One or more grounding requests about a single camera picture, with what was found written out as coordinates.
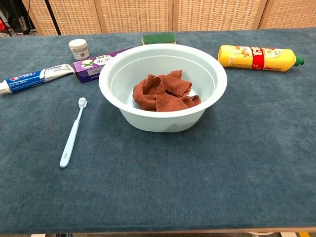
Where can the brown microfiber cloth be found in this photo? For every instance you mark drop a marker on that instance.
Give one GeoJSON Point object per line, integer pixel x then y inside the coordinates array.
{"type": "Point", "coordinates": [168, 98]}

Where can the purple toothpaste box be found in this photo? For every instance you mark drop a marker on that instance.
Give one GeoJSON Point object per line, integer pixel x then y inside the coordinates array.
{"type": "Point", "coordinates": [86, 70]}

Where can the blue white toothpaste tube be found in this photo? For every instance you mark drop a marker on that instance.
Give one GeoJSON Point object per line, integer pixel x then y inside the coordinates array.
{"type": "Point", "coordinates": [24, 79]}

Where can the light blue plastic basin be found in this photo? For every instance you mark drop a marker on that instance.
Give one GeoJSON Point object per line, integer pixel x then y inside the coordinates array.
{"type": "Point", "coordinates": [160, 121]}

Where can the dark blue table mat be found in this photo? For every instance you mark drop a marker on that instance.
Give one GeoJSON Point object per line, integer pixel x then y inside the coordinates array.
{"type": "Point", "coordinates": [172, 185]}

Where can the green yellow sponge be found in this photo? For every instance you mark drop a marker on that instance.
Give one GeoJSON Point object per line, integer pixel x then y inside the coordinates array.
{"type": "Point", "coordinates": [158, 38]}

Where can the light blue toothbrush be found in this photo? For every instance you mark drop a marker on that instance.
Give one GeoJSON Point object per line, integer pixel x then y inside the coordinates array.
{"type": "Point", "coordinates": [71, 138]}

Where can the small white jar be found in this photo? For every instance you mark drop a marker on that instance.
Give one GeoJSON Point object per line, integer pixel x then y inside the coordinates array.
{"type": "Point", "coordinates": [78, 49]}

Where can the wicker folding screen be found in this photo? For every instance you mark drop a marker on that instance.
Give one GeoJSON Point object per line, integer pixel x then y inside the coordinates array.
{"type": "Point", "coordinates": [135, 14]}

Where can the yellow detergent bottle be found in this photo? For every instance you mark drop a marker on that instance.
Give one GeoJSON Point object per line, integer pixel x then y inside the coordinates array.
{"type": "Point", "coordinates": [247, 58]}

